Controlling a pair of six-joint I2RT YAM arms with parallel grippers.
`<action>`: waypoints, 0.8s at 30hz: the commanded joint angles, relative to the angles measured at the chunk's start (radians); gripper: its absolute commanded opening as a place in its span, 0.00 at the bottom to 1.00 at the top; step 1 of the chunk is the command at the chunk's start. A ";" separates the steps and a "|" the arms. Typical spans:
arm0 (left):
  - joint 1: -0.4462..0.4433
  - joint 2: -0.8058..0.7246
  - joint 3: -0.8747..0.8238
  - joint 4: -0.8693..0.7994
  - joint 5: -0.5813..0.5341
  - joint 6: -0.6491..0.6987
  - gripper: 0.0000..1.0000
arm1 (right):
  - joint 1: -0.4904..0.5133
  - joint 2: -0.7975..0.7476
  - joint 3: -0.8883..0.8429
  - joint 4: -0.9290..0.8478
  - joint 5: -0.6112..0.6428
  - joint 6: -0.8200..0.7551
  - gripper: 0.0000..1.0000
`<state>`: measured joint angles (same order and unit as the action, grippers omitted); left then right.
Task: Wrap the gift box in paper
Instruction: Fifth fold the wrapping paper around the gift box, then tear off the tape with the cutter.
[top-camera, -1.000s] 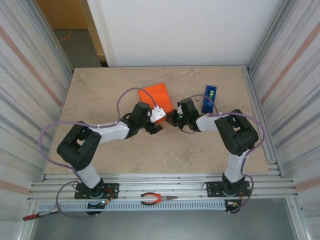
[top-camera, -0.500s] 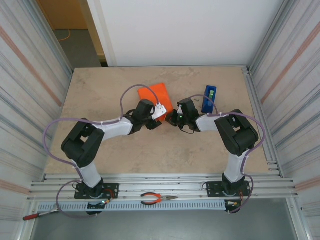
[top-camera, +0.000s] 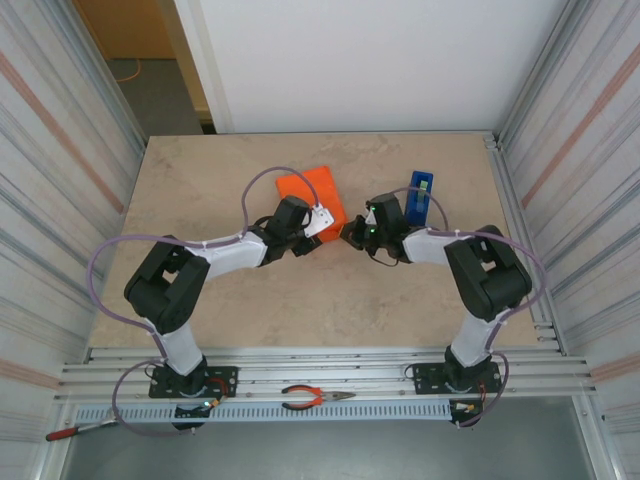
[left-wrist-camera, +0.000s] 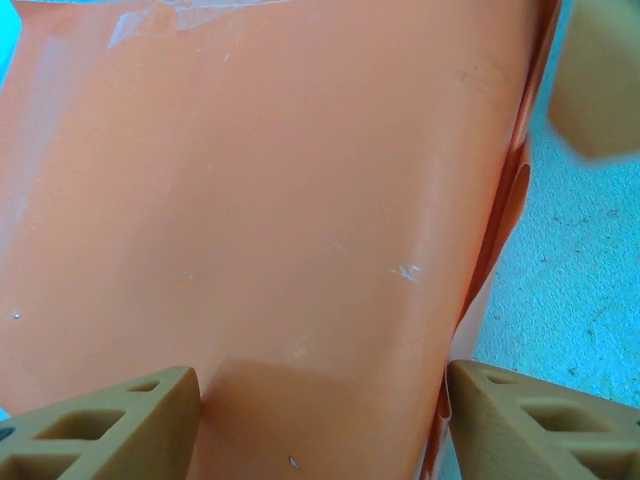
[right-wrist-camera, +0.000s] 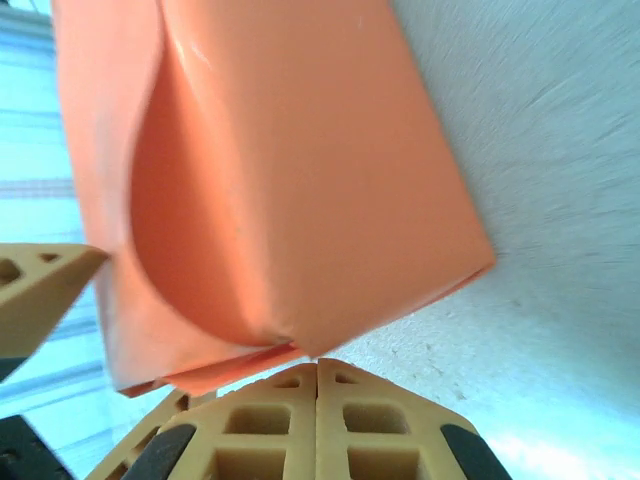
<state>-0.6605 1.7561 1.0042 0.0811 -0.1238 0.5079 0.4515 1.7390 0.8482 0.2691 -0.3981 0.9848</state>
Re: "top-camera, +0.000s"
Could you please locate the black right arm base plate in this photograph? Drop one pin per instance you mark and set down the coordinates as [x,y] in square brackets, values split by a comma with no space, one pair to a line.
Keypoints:
[425,380]

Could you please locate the white door frame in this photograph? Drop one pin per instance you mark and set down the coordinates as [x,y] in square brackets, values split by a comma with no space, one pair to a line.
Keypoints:
[200,75]

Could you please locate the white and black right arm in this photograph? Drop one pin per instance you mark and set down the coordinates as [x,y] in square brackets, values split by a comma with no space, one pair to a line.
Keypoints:
[490,280]

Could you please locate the aluminium side rail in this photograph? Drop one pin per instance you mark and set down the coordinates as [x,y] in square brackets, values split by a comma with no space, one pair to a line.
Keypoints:
[520,280]

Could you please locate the aluminium rail frame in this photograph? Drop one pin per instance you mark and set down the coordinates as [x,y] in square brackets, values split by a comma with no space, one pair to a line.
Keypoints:
[325,367]

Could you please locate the green tape roll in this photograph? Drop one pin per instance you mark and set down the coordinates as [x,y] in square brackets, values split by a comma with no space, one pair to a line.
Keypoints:
[422,189]

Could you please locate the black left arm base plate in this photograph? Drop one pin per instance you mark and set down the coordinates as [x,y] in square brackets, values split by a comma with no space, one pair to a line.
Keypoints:
[225,375]

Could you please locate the blue tape dispenser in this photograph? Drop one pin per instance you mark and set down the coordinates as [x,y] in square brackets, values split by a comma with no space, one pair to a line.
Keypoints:
[415,210]

